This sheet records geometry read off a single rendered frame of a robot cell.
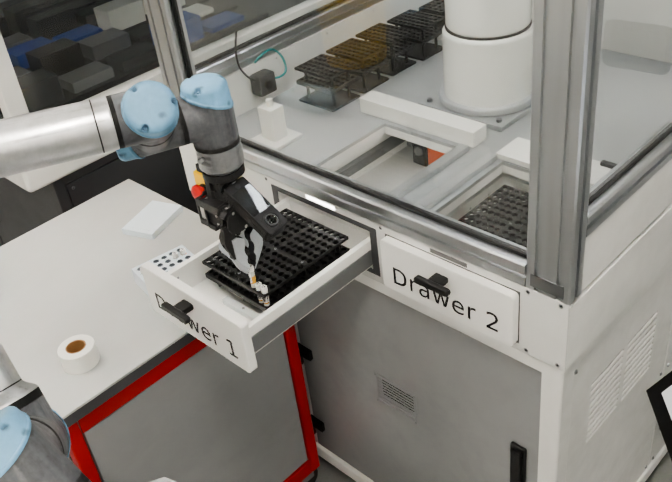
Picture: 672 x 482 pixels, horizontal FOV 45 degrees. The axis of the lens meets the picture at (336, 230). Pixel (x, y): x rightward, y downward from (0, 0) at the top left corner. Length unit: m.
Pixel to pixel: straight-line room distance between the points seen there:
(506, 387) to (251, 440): 0.68
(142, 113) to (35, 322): 0.78
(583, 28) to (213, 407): 1.13
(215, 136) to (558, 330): 0.63
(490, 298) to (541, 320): 0.09
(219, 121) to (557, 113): 0.50
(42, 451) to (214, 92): 0.56
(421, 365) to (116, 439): 0.62
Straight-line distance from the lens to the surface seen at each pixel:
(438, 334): 1.60
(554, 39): 1.13
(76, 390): 1.61
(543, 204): 1.25
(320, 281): 1.50
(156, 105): 1.13
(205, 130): 1.29
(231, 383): 1.83
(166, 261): 1.79
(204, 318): 1.46
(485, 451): 1.74
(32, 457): 1.14
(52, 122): 1.15
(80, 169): 2.26
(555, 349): 1.41
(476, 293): 1.41
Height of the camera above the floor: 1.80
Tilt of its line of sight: 34 degrees down
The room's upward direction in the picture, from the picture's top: 8 degrees counter-clockwise
